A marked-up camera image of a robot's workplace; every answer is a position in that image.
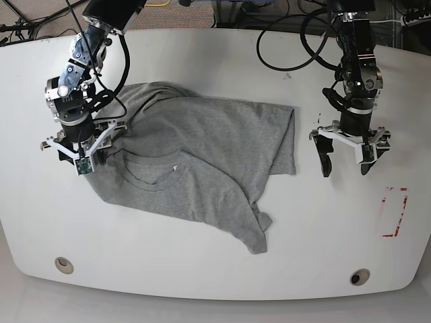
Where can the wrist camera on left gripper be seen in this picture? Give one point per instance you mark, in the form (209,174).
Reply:
(364,154)

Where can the table cable grommet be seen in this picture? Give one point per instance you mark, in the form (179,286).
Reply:
(64,265)
(360,277)

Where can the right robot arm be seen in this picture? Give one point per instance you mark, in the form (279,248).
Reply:
(72,97)

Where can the black tripod legs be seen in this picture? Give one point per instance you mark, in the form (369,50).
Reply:
(24,29)

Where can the red tape rectangle marking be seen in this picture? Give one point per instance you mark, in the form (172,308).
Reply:
(392,210)

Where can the white power strip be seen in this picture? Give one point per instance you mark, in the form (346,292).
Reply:
(416,16)

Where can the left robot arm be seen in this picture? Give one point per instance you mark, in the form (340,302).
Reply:
(362,82)

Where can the grey T-shirt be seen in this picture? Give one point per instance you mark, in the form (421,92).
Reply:
(197,158)

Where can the right table cable grommet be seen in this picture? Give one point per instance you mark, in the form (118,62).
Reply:
(360,277)

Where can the left table cable grommet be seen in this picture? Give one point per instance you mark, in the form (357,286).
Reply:
(64,265)

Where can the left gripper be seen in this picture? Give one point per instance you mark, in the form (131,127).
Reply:
(353,127)

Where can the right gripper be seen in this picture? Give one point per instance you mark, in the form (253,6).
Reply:
(85,141)

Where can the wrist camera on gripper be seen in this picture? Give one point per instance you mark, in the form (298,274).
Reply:
(85,165)
(364,154)

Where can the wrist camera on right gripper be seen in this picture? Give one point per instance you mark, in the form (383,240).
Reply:
(85,165)

